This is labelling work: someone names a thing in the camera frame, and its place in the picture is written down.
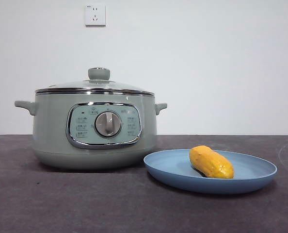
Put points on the glass lid with green knob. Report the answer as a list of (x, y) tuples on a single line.
[(99, 73)]

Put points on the yellow corn cob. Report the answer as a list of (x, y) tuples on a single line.
[(211, 162)]

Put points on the blue round plate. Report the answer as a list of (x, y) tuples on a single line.
[(173, 170)]

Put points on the pale green electric steamer pot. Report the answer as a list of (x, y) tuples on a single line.
[(54, 126)]

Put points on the white wall power socket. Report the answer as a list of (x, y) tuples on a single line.
[(95, 15)]

